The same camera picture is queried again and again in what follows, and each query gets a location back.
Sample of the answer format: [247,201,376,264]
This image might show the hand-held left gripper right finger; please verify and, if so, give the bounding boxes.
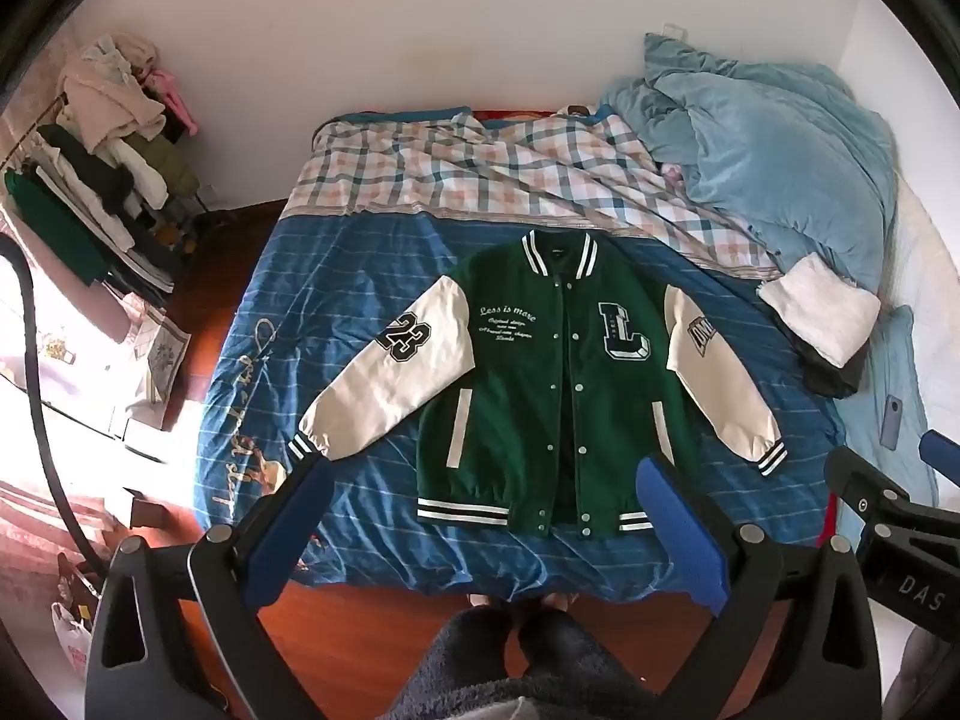
[634,455,883,720]

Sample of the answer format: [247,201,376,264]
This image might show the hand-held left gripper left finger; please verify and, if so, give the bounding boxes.
[82,456,336,720]

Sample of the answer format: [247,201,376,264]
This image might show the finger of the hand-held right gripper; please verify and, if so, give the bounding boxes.
[918,429,960,490]
[823,446,913,522]

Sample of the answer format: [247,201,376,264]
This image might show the green and white varsity jacket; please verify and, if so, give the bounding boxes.
[285,230,788,539]

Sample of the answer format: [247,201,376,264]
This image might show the clothes rack with hanging clothes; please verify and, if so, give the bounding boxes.
[4,34,203,308]

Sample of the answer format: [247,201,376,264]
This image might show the grey smartphone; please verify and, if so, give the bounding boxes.
[877,394,907,449]

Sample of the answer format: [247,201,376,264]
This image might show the light blue pillow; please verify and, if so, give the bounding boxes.
[831,306,940,545]

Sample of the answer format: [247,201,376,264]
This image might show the dark folded cloth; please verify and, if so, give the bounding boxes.
[780,315,871,400]

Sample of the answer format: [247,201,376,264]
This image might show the white folded fleece cloth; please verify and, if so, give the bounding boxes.
[756,253,882,365]

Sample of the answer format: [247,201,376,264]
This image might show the person's dark trouser legs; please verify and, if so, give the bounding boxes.
[386,591,653,720]

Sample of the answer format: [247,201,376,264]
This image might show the printed tote bag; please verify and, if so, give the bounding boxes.
[124,292,196,421]

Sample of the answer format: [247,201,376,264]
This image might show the blue striped bed sheet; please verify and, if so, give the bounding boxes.
[191,109,852,592]

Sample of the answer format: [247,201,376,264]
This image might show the white plastic bag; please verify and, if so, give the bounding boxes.
[51,555,106,680]

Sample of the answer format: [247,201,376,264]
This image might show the light blue duvet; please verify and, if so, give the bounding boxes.
[596,31,899,293]

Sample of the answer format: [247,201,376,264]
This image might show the checked blanket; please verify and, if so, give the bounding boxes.
[289,111,781,278]

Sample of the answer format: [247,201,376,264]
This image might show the black cable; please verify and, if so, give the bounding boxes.
[0,232,113,578]

